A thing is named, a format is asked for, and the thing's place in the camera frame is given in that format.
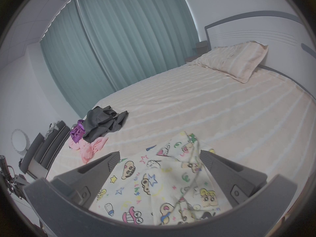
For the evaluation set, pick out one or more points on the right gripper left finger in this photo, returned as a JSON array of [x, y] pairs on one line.
[[84, 181]]

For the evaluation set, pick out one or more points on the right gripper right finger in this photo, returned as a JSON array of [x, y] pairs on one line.
[[234, 180]]

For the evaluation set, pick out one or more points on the white printed pyjama top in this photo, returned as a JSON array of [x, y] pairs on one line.
[[160, 181]]

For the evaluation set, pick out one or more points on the grey and white clothes heap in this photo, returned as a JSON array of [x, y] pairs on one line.
[[51, 128]]

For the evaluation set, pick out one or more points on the bed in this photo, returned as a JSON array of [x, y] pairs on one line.
[[209, 102]]

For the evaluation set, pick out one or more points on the pink garment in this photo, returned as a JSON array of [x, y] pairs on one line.
[[91, 149]]

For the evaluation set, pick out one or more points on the dark grey chest of drawers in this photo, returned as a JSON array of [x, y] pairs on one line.
[[51, 147]]

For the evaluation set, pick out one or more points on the purple satin garment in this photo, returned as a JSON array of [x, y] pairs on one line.
[[77, 132]]

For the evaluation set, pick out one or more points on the black garment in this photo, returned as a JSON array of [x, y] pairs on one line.
[[101, 125]]

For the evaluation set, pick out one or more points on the dark grey dressing table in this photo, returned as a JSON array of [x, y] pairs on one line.
[[30, 154]]

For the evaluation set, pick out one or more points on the oval white-framed mirror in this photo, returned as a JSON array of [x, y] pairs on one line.
[[20, 141]]

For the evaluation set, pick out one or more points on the blue-green curtain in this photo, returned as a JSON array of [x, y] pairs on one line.
[[69, 65], [135, 33]]

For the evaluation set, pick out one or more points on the grey bedside table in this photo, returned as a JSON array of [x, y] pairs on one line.
[[200, 49]]

